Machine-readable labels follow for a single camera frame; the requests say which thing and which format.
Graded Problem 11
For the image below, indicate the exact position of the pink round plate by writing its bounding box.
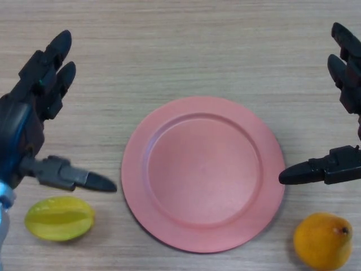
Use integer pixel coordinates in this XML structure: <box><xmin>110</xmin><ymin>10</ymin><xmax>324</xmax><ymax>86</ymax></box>
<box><xmin>121</xmin><ymin>96</ymin><xmax>285</xmax><ymax>253</ymax></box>

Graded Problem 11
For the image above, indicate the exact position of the orange pear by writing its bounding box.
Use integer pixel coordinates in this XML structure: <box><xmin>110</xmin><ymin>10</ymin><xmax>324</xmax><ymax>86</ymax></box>
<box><xmin>293</xmin><ymin>212</ymin><xmax>353</xmax><ymax>269</ymax></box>

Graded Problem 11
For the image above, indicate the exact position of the yellow starfruit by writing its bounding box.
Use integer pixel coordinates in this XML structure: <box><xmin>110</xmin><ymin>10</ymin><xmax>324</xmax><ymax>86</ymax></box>
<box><xmin>24</xmin><ymin>196</ymin><xmax>96</xmax><ymax>242</ymax></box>

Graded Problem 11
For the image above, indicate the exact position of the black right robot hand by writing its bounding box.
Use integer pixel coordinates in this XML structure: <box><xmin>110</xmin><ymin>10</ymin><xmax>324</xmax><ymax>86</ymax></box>
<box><xmin>278</xmin><ymin>22</ymin><xmax>361</xmax><ymax>186</ymax></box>

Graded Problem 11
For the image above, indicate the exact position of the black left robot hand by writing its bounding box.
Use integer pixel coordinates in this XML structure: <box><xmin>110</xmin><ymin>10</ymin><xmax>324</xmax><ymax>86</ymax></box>
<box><xmin>0</xmin><ymin>30</ymin><xmax>118</xmax><ymax>193</ymax></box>

